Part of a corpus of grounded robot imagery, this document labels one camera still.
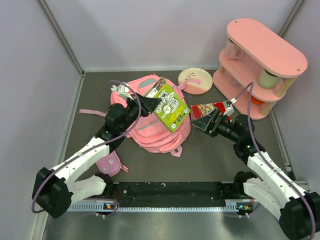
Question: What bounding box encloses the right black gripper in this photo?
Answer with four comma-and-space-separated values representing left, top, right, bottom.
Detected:
190, 107, 241, 143

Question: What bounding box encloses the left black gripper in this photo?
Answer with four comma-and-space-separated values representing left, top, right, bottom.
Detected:
119, 92, 162, 133

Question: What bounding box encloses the green comic book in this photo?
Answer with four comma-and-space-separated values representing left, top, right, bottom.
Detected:
144, 77, 191, 133

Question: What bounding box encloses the pink student backpack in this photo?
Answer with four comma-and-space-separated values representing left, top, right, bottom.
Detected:
79, 75, 191, 157

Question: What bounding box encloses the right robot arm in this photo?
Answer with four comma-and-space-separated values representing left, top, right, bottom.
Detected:
191, 109, 320, 240

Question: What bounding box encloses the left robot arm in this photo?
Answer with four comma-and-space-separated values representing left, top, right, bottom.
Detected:
31, 94, 161, 219

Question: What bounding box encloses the colourful patterned book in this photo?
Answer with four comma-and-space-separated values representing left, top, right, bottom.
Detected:
190, 103, 216, 121

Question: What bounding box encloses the red sponge block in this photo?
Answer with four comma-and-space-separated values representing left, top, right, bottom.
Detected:
214, 101, 230, 116

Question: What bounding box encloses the cream and pink plate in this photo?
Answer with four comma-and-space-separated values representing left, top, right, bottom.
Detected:
178, 67, 213, 95

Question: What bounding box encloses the orange bowl on shelf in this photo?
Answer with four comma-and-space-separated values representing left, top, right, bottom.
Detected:
250, 95, 265, 105

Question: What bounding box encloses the purple cartoon pencil case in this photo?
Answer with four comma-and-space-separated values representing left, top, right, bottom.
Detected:
96, 151, 129, 177

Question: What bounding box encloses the pink three-tier shelf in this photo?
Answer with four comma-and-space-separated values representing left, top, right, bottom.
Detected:
212, 18, 308, 120

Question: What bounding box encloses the pale green cup on shelf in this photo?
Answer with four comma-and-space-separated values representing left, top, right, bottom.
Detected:
257, 69, 280, 89

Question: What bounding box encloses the pink mug on shelf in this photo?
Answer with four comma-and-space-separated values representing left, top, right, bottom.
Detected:
224, 38, 244, 61

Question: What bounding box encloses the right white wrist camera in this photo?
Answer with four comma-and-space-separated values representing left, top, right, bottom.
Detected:
223, 98, 237, 117

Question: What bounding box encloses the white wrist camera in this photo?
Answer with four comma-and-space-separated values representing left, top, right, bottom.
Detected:
223, 98, 237, 117
117, 84, 133, 101

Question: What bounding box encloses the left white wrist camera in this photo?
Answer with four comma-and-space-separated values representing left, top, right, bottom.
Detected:
117, 84, 133, 101

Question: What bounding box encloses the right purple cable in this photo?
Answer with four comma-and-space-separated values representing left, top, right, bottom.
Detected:
232, 82, 316, 240

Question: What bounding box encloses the purple cable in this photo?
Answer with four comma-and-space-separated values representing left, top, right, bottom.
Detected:
30, 79, 144, 217
232, 82, 316, 240

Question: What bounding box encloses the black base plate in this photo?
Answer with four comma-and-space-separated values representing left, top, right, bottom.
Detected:
84, 181, 264, 208

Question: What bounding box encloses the grey slotted cable duct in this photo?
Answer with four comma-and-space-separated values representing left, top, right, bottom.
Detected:
67, 201, 104, 212

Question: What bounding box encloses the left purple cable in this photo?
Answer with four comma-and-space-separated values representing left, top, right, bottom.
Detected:
30, 79, 144, 217

